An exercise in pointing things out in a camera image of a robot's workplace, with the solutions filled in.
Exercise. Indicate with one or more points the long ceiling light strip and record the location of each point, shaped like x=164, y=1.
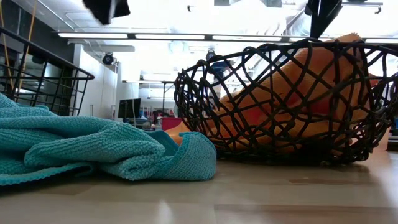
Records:
x=169, y=36

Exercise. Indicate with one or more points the blue and black device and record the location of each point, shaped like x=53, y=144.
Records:
x=393, y=133

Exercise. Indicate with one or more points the small black ceiling sprinkler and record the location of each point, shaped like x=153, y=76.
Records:
x=188, y=7

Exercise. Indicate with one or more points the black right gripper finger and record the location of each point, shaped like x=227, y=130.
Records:
x=323, y=12

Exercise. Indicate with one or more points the black metal frame stand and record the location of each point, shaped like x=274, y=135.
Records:
x=163, y=96

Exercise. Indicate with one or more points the blue hanging object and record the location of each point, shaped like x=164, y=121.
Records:
x=219, y=67

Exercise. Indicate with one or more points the cluttered desk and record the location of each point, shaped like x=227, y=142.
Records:
x=140, y=123

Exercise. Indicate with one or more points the dark ceiling panel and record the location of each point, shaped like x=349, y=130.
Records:
x=271, y=3
x=222, y=2

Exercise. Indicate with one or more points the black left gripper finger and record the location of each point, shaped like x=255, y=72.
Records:
x=99, y=9
x=122, y=7

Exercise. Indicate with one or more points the black computer monitor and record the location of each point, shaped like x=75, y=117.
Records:
x=129, y=108

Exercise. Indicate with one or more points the clear plastic bottle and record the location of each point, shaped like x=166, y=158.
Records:
x=158, y=124

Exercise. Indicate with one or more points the dark orange microfiber towel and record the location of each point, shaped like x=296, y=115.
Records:
x=321, y=107

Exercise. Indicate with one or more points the ceiling rail fixture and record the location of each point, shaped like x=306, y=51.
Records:
x=362, y=3

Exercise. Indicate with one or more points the black tripod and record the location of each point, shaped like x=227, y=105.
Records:
x=91, y=110

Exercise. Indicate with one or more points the red storage box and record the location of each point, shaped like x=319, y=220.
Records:
x=171, y=123

